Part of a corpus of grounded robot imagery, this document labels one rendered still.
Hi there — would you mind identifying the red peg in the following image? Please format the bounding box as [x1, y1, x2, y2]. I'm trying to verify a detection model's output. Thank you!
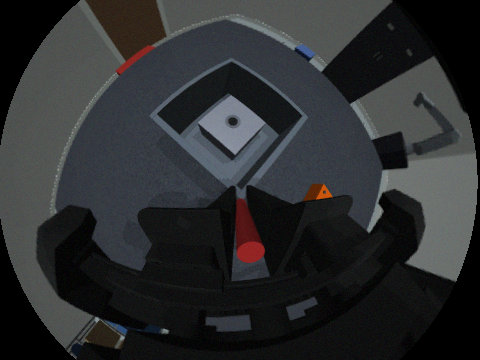
[235, 199, 265, 263]

